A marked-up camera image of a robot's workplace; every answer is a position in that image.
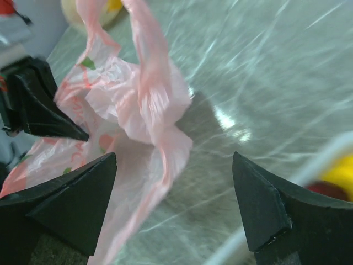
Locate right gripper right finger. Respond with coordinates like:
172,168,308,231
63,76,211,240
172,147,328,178
232,152,352,264

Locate white plastic fruit basket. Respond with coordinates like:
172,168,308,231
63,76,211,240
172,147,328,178
207,131,352,264

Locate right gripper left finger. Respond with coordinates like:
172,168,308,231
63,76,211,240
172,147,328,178
1,153,117,264

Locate pink plastic bag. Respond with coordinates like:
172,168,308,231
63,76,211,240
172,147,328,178
1,1,192,264

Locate yellow bell pepper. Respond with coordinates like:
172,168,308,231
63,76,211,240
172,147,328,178
321,154,352,202

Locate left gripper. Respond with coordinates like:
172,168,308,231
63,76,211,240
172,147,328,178
1,56,89,141

